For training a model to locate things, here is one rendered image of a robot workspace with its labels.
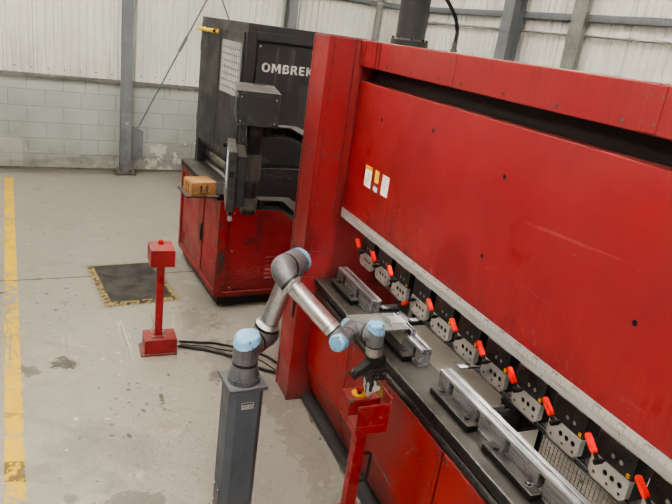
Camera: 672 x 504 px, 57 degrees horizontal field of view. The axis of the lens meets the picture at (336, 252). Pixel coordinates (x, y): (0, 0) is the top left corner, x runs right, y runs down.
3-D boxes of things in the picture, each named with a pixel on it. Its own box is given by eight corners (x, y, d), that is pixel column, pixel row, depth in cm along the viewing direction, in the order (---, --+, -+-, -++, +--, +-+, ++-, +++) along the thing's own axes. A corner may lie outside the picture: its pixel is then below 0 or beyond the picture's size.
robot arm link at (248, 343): (226, 361, 279) (228, 334, 275) (243, 349, 291) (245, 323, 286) (249, 369, 275) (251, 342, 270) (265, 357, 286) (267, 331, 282)
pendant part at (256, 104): (225, 209, 421) (234, 80, 393) (261, 212, 426) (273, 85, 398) (226, 233, 374) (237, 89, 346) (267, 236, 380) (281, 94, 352)
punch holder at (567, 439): (544, 433, 215) (556, 392, 209) (563, 430, 218) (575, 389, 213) (575, 461, 202) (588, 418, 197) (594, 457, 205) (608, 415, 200)
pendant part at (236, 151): (223, 192, 409) (227, 137, 397) (241, 193, 411) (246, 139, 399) (224, 212, 367) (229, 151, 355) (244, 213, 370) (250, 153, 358)
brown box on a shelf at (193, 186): (177, 187, 502) (178, 172, 498) (208, 187, 514) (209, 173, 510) (186, 197, 478) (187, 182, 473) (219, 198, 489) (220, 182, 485)
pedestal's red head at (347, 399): (337, 410, 292) (342, 377, 286) (368, 406, 298) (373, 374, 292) (354, 436, 275) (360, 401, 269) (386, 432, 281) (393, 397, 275)
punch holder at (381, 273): (373, 276, 335) (378, 247, 330) (387, 276, 339) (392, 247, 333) (386, 287, 322) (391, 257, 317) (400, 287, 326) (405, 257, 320)
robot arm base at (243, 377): (232, 390, 276) (234, 370, 273) (222, 372, 288) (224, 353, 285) (264, 385, 283) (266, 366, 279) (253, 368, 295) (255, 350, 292)
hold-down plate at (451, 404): (429, 392, 277) (430, 386, 276) (439, 391, 279) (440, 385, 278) (466, 433, 251) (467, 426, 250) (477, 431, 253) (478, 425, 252)
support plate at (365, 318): (345, 316, 312) (346, 315, 312) (392, 314, 322) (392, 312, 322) (360, 333, 297) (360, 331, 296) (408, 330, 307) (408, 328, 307)
